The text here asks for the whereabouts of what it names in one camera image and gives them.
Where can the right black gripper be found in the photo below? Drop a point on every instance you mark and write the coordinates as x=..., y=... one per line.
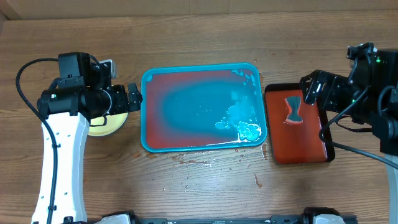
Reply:
x=328, y=94

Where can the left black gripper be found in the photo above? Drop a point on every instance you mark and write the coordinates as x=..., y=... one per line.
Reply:
x=117, y=93

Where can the yellow-green plate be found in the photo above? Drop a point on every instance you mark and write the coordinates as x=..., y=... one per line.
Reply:
x=107, y=125

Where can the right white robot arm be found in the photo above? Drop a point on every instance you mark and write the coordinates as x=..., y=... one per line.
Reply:
x=368, y=95

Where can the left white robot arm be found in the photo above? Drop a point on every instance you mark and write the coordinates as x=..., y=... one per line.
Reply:
x=81, y=102

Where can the black tray with red water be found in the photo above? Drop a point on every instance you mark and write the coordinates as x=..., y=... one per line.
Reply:
x=299, y=143

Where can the teal serving tray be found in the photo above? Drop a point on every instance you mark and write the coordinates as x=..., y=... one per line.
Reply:
x=202, y=107

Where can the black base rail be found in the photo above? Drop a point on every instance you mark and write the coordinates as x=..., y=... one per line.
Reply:
x=275, y=219

